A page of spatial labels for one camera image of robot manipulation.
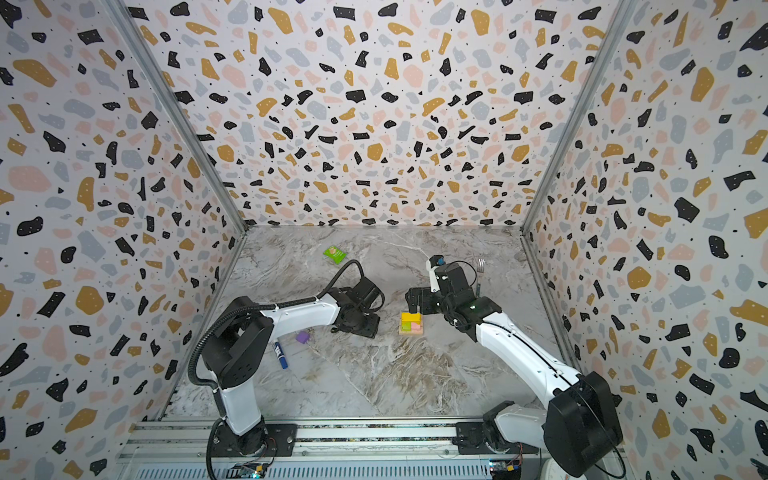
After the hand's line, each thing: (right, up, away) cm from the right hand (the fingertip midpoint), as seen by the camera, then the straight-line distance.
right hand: (416, 288), depth 82 cm
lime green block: (-3, -13, +10) cm, 17 cm away
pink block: (0, -13, +10) cm, 16 cm away
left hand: (-13, -12, +10) cm, 20 cm away
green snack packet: (-29, +9, +31) cm, 44 cm away
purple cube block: (-35, -16, +10) cm, 39 cm away
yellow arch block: (-1, -10, +10) cm, 14 cm away
